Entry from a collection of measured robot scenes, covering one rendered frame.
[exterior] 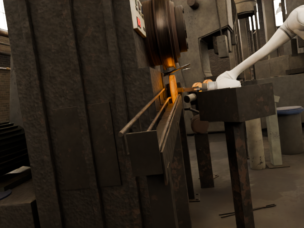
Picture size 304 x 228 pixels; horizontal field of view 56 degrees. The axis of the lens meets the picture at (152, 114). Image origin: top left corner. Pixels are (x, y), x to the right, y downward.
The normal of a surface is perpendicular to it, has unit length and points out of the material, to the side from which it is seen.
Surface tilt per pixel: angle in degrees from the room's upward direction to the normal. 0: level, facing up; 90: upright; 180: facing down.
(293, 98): 90
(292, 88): 90
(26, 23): 90
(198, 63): 90
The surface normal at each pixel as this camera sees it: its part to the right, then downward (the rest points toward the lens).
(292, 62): 0.20, 0.04
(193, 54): -0.38, 0.11
